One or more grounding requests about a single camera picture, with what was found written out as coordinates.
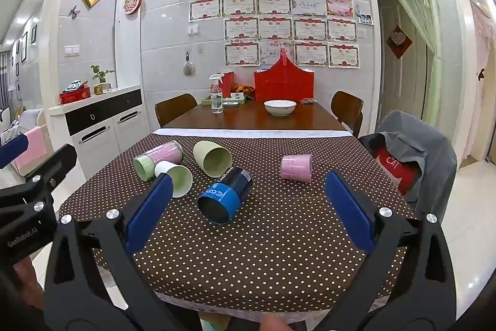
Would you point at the group of wall certificates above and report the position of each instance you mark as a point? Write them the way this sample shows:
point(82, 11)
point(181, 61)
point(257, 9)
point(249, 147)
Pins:
point(279, 30)

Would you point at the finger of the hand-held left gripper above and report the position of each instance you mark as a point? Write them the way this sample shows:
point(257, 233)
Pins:
point(13, 150)
point(50, 168)

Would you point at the hanging brush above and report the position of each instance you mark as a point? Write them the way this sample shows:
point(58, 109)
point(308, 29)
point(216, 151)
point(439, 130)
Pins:
point(188, 67)

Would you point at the grey jacket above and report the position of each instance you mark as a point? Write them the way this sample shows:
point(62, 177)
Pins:
point(426, 145)

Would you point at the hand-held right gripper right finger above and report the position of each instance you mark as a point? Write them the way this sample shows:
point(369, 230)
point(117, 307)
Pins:
point(348, 212)

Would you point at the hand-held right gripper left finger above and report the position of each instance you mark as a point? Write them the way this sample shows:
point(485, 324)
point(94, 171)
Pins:
point(149, 212)

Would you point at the potted green plant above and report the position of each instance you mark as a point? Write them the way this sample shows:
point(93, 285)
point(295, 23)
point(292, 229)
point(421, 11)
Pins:
point(101, 79)

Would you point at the green tray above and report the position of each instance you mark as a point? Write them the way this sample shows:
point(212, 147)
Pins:
point(228, 103)

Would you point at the wooden chair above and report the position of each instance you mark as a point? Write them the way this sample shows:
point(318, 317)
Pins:
point(174, 108)
point(347, 108)

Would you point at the small red gift bag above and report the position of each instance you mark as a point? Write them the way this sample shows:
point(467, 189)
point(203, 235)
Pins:
point(228, 84)

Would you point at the wooden dining table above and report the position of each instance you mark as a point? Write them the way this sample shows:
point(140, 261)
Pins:
point(248, 119)

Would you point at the person's right hand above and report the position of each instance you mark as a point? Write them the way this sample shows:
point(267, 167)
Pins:
point(274, 324)

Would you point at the orange snack packet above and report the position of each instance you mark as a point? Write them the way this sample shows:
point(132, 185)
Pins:
point(243, 87)

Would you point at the pink curtain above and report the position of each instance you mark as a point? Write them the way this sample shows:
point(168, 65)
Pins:
point(484, 75)

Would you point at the blue cup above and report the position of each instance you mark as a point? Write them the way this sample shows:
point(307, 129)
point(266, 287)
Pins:
point(226, 195)

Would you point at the butterfly wall decoration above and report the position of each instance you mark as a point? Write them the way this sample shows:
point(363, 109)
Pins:
point(74, 11)

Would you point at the small wall photos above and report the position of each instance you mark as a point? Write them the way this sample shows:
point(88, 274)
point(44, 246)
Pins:
point(364, 18)

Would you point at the red cushion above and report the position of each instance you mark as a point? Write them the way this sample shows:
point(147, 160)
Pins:
point(395, 168)

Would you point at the pink towel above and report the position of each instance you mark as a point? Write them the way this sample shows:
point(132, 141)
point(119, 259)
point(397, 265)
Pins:
point(31, 148)

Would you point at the green door curtain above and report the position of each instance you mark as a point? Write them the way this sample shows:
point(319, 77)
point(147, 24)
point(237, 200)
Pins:
point(422, 5)

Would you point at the white bowl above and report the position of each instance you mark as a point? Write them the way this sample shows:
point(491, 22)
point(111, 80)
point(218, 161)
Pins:
point(279, 107)

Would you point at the white sideboard cabinet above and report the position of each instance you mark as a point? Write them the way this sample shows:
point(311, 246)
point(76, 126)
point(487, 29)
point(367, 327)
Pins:
point(100, 121)

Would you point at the pink and green tumbler cup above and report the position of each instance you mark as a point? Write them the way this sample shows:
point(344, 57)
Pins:
point(157, 158)

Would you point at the white cup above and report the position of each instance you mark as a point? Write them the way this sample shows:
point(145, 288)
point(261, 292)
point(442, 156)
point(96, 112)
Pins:
point(179, 179)

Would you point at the red diamond door ornament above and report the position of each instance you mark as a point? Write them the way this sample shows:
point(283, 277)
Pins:
point(399, 42)

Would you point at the brown polka-dot tablecloth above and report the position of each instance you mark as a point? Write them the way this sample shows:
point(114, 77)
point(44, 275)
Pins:
point(271, 257)

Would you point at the white light switch panel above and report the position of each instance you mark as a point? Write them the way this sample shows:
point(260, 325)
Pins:
point(72, 51)

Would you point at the clear spray bottle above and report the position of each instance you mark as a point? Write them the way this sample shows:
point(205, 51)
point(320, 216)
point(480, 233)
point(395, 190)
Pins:
point(217, 98)

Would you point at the white wall socket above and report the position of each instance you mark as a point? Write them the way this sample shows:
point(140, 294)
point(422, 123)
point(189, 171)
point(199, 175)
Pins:
point(193, 29)

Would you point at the red paper bag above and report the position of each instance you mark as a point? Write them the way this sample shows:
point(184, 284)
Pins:
point(283, 84)

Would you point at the red box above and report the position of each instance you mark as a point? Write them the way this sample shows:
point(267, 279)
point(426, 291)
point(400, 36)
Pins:
point(74, 96)

